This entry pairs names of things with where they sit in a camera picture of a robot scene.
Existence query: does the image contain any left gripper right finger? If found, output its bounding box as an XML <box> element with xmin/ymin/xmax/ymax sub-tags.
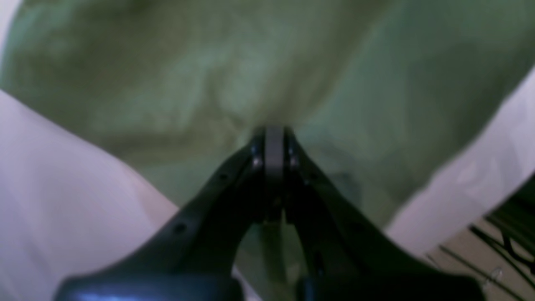
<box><xmin>274</xmin><ymin>127</ymin><xmax>485</xmax><ymax>301</ymax></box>

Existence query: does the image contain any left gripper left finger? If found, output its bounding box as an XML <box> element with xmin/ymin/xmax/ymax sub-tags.
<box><xmin>55</xmin><ymin>128</ymin><xmax>276</xmax><ymax>301</ymax></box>

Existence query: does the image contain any green t-shirt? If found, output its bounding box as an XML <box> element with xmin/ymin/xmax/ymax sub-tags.
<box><xmin>1</xmin><ymin>0</ymin><xmax>534</xmax><ymax>301</ymax></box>

